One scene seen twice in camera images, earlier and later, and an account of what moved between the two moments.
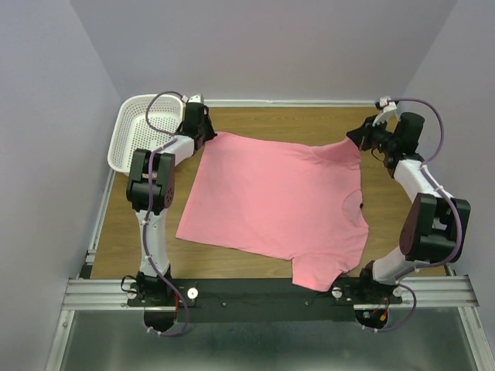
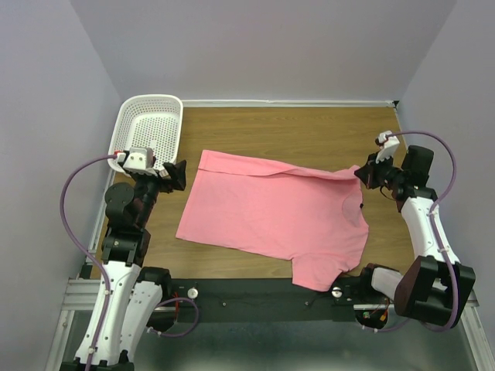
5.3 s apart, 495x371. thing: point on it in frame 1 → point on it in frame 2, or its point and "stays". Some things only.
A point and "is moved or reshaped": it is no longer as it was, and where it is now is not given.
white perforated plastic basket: (145, 122) stays
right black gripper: (364, 136) → (373, 175)
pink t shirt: (281, 199) is moved or reshaped
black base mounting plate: (263, 300) stays
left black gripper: (206, 130) → (163, 177)
